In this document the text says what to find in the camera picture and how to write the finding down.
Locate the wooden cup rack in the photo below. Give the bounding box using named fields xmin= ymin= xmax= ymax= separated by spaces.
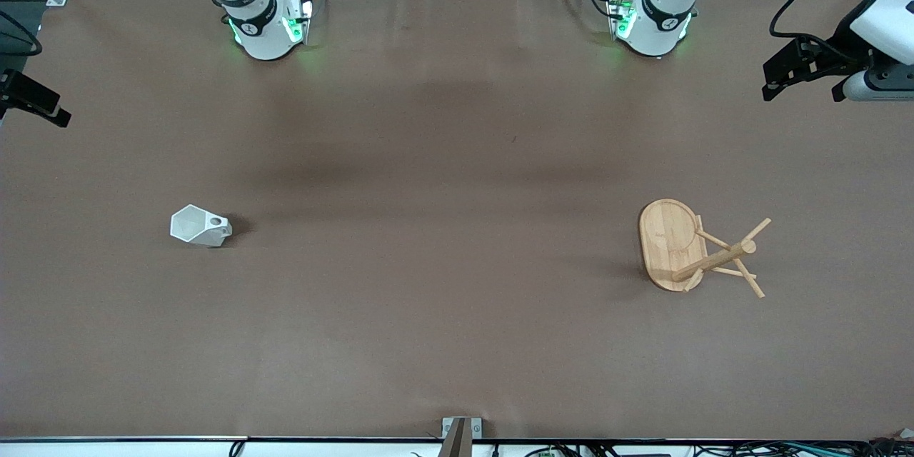
xmin=638 ymin=199 xmax=773 ymax=299

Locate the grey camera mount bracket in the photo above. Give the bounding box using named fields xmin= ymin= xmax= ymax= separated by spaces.
xmin=436 ymin=416 xmax=484 ymax=457

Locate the white faceted cup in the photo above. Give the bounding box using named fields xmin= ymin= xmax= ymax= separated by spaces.
xmin=169 ymin=204 xmax=233 ymax=249

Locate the brown table cover sheet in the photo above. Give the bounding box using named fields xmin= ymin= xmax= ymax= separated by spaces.
xmin=0 ymin=0 xmax=914 ymax=441

